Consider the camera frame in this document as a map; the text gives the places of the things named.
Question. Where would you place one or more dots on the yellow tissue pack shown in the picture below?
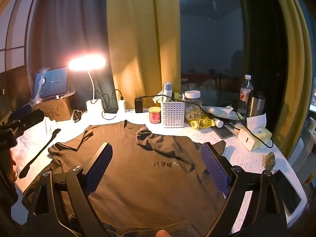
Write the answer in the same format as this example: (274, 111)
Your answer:
(263, 134)

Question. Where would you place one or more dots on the black charger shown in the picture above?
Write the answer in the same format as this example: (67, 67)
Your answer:
(139, 105)

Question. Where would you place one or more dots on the clear water bottle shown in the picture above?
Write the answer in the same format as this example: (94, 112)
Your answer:
(245, 93)

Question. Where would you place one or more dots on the person's left hand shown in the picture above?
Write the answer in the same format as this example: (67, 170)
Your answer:
(11, 169)

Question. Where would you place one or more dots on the tablet with lit screen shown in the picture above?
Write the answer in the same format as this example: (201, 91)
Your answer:
(54, 81)

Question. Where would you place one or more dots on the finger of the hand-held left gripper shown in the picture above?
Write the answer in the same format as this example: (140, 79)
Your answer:
(22, 111)
(32, 119)

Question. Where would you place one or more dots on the white textured table cover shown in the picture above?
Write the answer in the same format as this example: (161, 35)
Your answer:
(246, 158)

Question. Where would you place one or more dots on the red can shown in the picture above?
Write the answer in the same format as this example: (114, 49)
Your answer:
(155, 115)

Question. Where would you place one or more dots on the dark curtain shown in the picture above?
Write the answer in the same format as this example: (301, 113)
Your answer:
(69, 24)

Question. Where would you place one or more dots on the clear jar with white lid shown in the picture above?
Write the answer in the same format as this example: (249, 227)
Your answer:
(192, 103)

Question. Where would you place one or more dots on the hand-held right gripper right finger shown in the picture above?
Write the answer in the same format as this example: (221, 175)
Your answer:
(214, 172)

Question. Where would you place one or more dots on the brown cardboard box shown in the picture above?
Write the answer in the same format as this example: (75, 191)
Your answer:
(56, 109)

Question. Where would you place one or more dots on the white garment with black patches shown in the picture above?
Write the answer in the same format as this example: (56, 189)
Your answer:
(37, 138)

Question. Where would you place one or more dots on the white box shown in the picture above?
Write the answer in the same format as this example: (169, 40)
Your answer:
(248, 139)

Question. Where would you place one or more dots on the white perforated basket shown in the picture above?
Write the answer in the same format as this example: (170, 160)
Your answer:
(172, 114)

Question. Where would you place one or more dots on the blue-capped small bottle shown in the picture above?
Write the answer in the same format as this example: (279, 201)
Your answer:
(167, 87)

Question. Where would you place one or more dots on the person's right hand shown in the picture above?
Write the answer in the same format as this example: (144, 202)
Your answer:
(162, 233)

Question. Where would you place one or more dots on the white tube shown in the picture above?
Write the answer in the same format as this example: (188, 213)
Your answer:
(218, 123)

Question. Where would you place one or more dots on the yellow curtain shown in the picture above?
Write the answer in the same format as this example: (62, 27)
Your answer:
(291, 79)
(143, 42)

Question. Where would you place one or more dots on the yellow snack bag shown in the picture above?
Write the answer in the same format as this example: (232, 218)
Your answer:
(201, 124)

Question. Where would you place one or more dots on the white charger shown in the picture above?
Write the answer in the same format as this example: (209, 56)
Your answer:
(122, 105)

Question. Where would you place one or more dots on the white desk lamp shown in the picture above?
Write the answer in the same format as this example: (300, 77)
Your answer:
(95, 106)

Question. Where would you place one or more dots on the steel tumbler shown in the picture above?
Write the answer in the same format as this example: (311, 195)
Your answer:
(255, 106)

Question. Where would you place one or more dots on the black tablet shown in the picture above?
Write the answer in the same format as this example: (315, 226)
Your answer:
(287, 192)

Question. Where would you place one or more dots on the monitor screen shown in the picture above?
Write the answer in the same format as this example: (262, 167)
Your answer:
(313, 96)

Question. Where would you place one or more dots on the grey smartphone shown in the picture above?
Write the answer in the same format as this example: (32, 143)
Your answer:
(223, 132)

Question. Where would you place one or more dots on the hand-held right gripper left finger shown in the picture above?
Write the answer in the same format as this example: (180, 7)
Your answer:
(101, 167)

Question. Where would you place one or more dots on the brown t-shirt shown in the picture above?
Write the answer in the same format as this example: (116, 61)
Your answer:
(138, 190)

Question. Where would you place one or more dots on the pale plastic packet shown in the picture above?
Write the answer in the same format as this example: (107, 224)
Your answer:
(219, 112)

